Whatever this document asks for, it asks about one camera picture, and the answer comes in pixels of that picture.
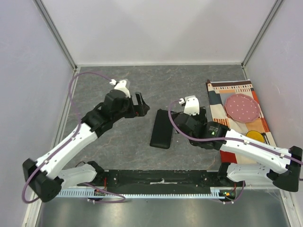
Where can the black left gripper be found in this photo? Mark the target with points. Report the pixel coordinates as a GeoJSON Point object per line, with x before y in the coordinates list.
{"type": "Point", "coordinates": [141, 109]}

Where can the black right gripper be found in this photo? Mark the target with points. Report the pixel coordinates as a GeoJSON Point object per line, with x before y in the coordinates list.
{"type": "Point", "coordinates": [181, 121]}

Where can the black zip tool case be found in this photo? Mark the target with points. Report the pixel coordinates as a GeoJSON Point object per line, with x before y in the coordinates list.
{"type": "Point", "coordinates": [162, 131]}

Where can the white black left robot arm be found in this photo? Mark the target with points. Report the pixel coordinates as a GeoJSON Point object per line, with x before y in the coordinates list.
{"type": "Point", "coordinates": [46, 176]}

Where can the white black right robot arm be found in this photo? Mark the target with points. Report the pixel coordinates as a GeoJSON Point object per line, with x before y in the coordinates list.
{"type": "Point", "coordinates": [280, 165]}

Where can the colourful patterned cloth mat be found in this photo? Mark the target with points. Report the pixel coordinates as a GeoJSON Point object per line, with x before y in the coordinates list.
{"type": "Point", "coordinates": [218, 92]}

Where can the pink dotted plate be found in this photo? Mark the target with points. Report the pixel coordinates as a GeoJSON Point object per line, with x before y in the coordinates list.
{"type": "Point", "coordinates": [242, 108]}

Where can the yellow plastic bowl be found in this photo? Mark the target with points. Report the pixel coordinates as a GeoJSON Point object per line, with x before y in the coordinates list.
{"type": "Point", "coordinates": [255, 135]}

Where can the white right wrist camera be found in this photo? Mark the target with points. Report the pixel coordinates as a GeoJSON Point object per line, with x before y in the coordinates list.
{"type": "Point", "coordinates": [191, 105]}

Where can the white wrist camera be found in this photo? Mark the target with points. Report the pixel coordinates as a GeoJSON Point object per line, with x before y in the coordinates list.
{"type": "Point", "coordinates": [191, 105]}
{"type": "Point", "coordinates": [122, 85]}

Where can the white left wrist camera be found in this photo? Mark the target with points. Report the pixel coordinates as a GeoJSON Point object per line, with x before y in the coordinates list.
{"type": "Point", "coordinates": [122, 85]}

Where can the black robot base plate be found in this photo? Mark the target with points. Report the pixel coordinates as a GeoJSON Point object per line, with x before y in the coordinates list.
{"type": "Point", "coordinates": [115, 178]}

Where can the light blue cable duct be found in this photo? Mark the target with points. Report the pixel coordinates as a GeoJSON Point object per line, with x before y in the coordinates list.
{"type": "Point", "coordinates": [91, 193]}

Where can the aluminium frame post left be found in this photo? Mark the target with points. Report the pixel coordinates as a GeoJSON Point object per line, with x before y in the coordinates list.
{"type": "Point", "coordinates": [55, 32]}

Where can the aluminium frame post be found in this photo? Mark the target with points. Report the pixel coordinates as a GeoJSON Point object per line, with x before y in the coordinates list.
{"type": "Point", "coordinates": [55, 32]}
{"type": "Point", "coordinates": [265, 26]}

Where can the aluminium frame post right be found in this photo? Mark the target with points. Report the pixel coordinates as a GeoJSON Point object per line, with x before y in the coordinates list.
{"type": "Point", "coordinates": [265, 26]}

